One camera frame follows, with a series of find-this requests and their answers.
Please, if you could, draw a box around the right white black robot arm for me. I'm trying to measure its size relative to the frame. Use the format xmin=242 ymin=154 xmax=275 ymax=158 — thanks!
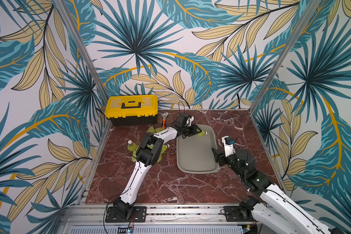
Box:
xmin=212 ymin=145 xmax=342 ymax=234

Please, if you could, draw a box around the right aluminium frame post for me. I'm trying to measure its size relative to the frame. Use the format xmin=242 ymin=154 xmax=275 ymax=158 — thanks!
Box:
xmin=249 ymin=1 xmax=321 ymax=114

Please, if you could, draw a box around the yellow-green shuttlecock eight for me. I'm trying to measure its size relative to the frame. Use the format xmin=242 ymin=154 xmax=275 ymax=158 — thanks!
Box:
xmin=127 ymin=140 xmax=138 ymax=152

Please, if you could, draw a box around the grey plastic storage tray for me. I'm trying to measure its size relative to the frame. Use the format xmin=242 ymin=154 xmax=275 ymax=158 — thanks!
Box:
xmin=176 ymin=124 xmax=219 ymax=174

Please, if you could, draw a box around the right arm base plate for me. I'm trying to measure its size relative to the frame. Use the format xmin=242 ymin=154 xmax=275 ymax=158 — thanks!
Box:
xmin=221 ymin=206 xmax=254 ymax=222

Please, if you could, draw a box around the yellow-green shuttlecock two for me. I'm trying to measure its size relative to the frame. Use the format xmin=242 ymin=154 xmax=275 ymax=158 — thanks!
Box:
xmin=195 ymin=130 xmax=207 ymax=137

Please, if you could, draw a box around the aluminium frame post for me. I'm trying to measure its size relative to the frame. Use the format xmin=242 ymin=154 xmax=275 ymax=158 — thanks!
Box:
xmin=54 ymin=0 xmax=108 ymax=104
xmin=249 ymin=1 xmax=321 ymax=114

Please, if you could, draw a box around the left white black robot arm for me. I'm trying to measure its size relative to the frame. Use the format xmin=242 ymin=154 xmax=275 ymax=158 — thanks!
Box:
xmin=113 ymin=114 xmax=206 ymax=220

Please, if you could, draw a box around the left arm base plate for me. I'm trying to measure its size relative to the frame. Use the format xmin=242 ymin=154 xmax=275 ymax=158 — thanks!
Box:
xmin=104 ymin=206 xmax=147 ymax=223

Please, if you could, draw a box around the yellow black toolbox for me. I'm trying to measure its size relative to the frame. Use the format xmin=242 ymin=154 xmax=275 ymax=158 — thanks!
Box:
xmin=104 ymin=95 xmax=159 ymax=126

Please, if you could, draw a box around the yellow-green shuttlecock seven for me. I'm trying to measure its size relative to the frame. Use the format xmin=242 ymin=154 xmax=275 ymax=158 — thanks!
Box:
xmin=157 ymin=144 xmax=170 ymax=163

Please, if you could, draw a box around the aluminium front rail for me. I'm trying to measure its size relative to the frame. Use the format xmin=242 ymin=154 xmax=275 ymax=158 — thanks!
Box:
xmin=57 ymin=203 xmax=272 ymax=234

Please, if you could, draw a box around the yellow-green shuttlecock four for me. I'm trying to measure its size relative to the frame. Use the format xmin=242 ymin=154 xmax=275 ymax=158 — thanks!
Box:
xmin=147 ymin=126 xmax=157 ymax=134

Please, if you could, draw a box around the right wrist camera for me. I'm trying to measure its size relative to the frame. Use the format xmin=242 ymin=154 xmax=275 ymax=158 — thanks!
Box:
xmin=222 ymin=136 xmax=236 ymax=158

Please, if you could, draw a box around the left aluminium frame post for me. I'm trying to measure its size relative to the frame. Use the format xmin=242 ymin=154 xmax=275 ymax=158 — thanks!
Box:
xmin=54 ymin=0 xmax=108 ymax=104

